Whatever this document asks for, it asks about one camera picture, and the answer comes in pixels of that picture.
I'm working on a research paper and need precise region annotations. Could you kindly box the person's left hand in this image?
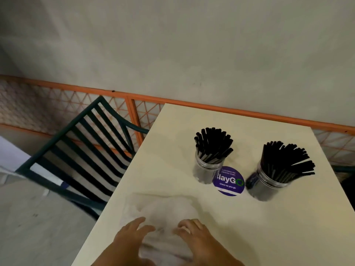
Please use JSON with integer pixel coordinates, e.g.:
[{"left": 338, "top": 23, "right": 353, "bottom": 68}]
[{"left": 91, "top": 216, "right": 156, "bottom": 266}]

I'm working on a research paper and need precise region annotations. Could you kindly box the orange mesh fence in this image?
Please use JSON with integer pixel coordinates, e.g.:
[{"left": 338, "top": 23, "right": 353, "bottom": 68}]
[{"left": 0, "top": 74, "right": 355, "bottom": 167}]

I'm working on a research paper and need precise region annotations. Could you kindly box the round purple sticker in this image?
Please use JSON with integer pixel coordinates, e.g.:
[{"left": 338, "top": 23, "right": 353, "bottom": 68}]
[{"left": 212, "top": 166, "right": 246, "bottom": 197}]

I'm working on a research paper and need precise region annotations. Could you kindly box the clear plastic jar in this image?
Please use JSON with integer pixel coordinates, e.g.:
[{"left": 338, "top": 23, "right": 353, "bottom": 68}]
[
  {"left": 245, "top": 160, "right": 291, "bottom": 202},
  {"left": 193, "top": 151, "right": 224, "bottom": 185}
]

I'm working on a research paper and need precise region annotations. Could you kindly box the dark green slatted chair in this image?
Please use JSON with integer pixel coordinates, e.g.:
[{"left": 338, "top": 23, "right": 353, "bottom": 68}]
[
  {"left": 331, "top": 164, "right": 355, "bottom": 214},
  {"left": 15, "top": 96, "right": 150, "bottom": 221}
]

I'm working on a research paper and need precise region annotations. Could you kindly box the black straw bundle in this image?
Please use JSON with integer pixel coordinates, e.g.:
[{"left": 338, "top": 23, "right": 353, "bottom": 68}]
[
  {"left": 260, "top": 140, "right": 316, "bottom": 184},
  {"left": 194, "top": 127, "right": 234, "bottom": 164}
]

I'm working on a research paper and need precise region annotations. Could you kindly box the person's right hand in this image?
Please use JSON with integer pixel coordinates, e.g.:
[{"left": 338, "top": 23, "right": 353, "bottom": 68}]
[{"left": 172, "top": 218, "right": 244, "bottom": 266}]

